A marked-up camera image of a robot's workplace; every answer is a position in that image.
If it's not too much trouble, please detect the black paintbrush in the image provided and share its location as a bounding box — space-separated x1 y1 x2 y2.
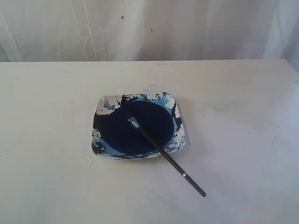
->
127 114 206 197

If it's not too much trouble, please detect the white backdrop cloth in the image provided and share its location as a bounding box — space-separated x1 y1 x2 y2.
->
0 0 299 63

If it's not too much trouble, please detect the white paper sheet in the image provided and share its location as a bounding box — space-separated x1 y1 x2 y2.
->
147 110 299 224

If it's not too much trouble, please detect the white square dish blue paint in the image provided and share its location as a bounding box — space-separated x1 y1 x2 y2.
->
92 92 186 159

